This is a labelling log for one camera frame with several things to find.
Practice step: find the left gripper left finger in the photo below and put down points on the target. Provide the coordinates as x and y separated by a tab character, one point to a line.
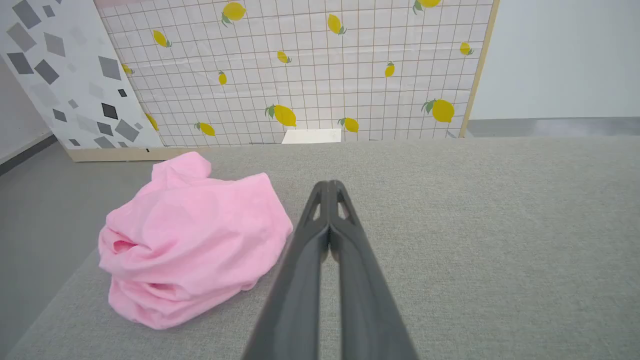
295	290

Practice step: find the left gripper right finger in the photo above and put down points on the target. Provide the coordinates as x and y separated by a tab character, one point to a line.
365	295

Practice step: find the pink cloth garment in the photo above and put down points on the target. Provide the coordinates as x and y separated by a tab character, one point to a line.
195	240

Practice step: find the white box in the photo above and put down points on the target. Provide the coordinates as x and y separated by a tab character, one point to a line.
311	136

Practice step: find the lemon print grid panel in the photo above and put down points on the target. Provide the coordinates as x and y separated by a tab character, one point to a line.
320	70

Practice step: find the grey diamond print panel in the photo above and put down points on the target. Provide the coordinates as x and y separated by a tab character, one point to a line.
70	75

